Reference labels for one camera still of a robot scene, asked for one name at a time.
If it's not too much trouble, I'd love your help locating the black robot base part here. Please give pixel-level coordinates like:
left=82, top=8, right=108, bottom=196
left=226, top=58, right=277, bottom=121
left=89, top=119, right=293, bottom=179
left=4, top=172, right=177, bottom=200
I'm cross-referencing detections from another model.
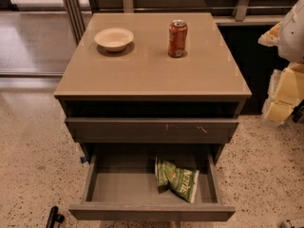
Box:
left=46, top=206, right=65, bottom=228

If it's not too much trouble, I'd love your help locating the grey drawer cabinet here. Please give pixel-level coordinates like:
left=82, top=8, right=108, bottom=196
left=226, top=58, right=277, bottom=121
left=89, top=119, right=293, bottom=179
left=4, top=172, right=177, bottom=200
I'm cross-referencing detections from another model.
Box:
left=55, top=13, right=251, bottom=159

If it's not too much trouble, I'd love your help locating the green jalapeno chip bag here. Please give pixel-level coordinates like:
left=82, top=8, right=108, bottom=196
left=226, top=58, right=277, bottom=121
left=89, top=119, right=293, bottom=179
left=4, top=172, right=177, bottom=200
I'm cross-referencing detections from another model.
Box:
left=155, top=158, right=200, bottom=203

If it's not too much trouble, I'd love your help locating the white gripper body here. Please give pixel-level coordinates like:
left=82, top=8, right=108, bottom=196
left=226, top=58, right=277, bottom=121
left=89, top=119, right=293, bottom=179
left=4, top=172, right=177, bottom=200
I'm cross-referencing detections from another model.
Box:
left=262, top=63, right=304, bottom=124

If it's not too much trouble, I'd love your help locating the open middle drawer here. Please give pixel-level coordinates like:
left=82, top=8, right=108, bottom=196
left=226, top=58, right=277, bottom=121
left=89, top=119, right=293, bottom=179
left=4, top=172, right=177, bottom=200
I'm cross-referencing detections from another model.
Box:
left=69, top=144, right=236, bottom=221

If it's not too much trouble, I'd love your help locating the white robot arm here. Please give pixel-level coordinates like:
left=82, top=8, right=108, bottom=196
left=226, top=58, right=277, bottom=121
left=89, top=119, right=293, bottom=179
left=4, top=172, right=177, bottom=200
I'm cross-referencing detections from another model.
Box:
left=257, top=0, right=304, bottom=124

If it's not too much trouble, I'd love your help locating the dark wheel at right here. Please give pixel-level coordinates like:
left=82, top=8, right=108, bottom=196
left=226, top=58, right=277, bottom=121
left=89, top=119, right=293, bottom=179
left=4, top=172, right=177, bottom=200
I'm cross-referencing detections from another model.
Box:
left=293, top=100, right=304, bottom=124

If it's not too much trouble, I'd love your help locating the orange soda can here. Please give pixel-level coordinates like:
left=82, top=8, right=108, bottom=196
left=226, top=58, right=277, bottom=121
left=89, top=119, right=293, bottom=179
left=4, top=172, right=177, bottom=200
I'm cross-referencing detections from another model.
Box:
left=168, top=20, right=188, bottom=58

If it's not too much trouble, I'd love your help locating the white paper bowl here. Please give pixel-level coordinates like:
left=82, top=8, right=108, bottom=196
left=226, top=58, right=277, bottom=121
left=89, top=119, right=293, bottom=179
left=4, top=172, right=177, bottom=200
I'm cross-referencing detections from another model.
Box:
left=94, top=28, right=134, bottom=52

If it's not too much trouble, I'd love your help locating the closed top drawer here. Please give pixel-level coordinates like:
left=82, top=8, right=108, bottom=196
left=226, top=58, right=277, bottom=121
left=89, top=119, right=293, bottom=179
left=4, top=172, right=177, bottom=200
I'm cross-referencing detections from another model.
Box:
left=66, top=118, right=238, bottom=143

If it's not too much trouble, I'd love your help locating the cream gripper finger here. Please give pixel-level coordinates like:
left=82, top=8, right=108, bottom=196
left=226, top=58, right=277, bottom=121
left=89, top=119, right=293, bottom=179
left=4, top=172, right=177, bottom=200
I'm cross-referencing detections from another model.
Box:
left=257, top=22, right=282, bottom=47

